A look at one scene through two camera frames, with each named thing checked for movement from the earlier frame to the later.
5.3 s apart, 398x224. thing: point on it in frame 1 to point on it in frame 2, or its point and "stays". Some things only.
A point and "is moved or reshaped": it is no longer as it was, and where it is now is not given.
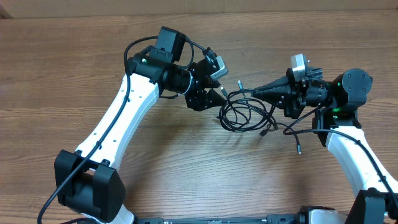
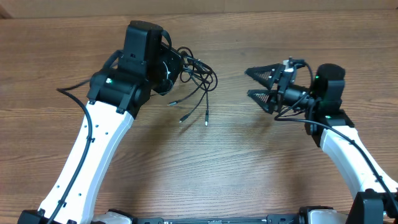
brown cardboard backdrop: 95,9 stays
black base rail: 269,219 stays
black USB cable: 239,114 is moved or reshaped
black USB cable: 241,114 is moved or reshaped
